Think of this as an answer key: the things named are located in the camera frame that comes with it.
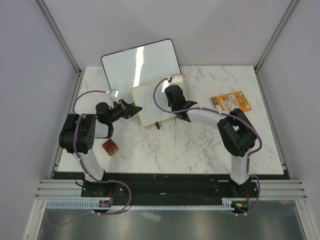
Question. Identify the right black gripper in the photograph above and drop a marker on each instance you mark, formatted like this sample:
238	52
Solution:
181	90

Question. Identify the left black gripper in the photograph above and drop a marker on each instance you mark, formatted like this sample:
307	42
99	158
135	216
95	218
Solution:
128	110

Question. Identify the yellow framed whiteboard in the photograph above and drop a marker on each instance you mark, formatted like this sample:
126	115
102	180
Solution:
143	97

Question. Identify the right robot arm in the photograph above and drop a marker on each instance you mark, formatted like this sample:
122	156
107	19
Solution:
236	131

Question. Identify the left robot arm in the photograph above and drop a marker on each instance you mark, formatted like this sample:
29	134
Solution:
78	133

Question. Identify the black whiteboard stand foot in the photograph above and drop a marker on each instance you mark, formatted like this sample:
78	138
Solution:
157	125

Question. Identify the black framed whiteboard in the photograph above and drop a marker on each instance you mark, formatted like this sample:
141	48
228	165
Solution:
130	68

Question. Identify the red wooden block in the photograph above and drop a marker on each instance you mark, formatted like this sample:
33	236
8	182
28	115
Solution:
110	147

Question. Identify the orange card box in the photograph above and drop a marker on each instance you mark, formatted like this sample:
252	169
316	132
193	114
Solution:
231	101

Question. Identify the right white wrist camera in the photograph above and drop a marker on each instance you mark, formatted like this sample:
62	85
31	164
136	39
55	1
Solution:
175	79

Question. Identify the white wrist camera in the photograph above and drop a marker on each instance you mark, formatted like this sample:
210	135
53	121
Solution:
113	94
175	79

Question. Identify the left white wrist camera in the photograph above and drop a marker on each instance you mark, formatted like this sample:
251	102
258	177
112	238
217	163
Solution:
113	94

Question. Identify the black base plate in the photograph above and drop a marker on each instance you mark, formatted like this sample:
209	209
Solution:
176	189

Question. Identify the left aluminium corner post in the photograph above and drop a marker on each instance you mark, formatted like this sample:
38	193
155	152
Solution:
57	33

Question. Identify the aluminium corner post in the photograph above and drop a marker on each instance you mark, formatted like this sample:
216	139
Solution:
278	30
57	33

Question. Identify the white slotted cable duct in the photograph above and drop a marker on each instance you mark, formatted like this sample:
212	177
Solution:
70	204

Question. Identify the right aluminium corner post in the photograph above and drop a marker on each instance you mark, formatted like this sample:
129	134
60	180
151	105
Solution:
278	30

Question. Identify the aluminium rail frame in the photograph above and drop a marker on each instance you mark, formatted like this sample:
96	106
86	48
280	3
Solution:
271	218

